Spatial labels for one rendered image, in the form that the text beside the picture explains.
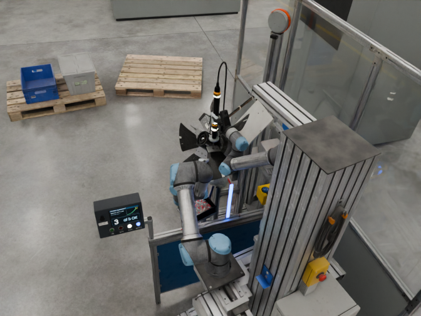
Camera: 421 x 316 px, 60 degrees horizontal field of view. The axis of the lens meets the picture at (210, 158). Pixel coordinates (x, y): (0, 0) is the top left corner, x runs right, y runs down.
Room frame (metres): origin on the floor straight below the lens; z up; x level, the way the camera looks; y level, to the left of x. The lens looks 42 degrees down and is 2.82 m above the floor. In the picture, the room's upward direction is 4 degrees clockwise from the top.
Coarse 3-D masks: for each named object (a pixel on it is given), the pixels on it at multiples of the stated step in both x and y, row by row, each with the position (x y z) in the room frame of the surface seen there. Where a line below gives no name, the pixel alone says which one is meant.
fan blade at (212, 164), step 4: (208, 152) 1.87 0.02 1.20; (212, 152) 1.88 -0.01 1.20; (216, 152) 1.88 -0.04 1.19; (220, 152) 1.89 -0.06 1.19; (208, 156) 1.84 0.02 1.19; (212, 156) 1.84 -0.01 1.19; (216, 156) 1.85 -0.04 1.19; (220, 156) 1.85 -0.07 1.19; (224, 156) 1.86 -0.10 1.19; (212, 160) 1.81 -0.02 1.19; (216, 160) 1.81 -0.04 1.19; (220, 160) 1.81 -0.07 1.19; (208, 164) 1.77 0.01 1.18; (212, 164) 1.77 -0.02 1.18; (216, 164) 1.77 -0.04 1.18; (220, 164) 1.77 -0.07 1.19; (212, 168) 1.74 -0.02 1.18; (216, 168) 1.74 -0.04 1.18; (216, 172) 1.71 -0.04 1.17; (220, 172) 1.71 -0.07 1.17; (232, 172) 1.71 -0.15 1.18; (216, 176) 1.68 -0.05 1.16; (220, 176) 1.68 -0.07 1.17
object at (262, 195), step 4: (264, 184) 1.73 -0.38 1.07; (268, 184) 1.73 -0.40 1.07; (260, 188) 1.69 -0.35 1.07; (268, 188) 1.69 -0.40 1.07; (260, 192) 1.66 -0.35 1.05; (264, 192) 1.65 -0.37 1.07; (260, 196) 1.65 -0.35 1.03; (264, 196) 1.62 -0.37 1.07; (260, 200) 1.65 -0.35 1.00; (264, 200) 1.62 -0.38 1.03
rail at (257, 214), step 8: (232, 216) 1.61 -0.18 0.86; (248, 216) 1.62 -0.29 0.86; (256, 216) 1.64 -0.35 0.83; (200, 224) 1.52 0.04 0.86; (208, 224) 1.52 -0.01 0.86; (216, 224) 1.53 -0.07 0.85; (224, 224) 1.56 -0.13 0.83; (232, 224) 1.58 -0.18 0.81; (240, 224) 1.60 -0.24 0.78; (168, 232) 1.44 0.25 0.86; (176, 232) 1.44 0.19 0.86; (200, 232) 1.49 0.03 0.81; (208, 232) 1.51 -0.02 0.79; (152, 240) 1.37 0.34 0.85; (160, 240) 1.39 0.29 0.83; (168, 240) 1.41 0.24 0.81; (176, 240) 1.43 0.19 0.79
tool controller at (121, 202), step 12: (96, 204) 1.32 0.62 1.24; (108, 204) 1.32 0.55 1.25; (120, 204) 1.32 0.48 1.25; (132, 204) 1.33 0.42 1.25; (96, 216) 1.25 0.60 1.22; (108, 216) 1.27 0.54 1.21; (120, 216) 1.28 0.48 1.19; (132, 216) 1.30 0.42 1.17; (108, 228) 1.24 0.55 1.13; (132, 228) 1.28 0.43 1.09
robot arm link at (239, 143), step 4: (232, 132) 1.72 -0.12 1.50; (236, 132) 1.71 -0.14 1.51; (232, 136) 1.69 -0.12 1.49; (236, 136) 1.68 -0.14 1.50; (240, 136) 1.68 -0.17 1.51; (232, 140) 1.67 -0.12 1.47; (236, 140) 1.65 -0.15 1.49; (240, 140) 1.65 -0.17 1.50; (244, 140) 1.65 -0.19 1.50; (232, 144) 1.67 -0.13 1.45; (236, 144) 1.64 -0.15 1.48; (240, 144) 1.62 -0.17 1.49; (244, 144) 1.63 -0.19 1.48; (248, 144) 1.65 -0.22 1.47; (232, 148) 1.66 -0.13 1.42; (236, 148) 1.65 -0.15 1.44; (240, 148) 1.62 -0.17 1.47; (244, 148) 1.64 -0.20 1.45
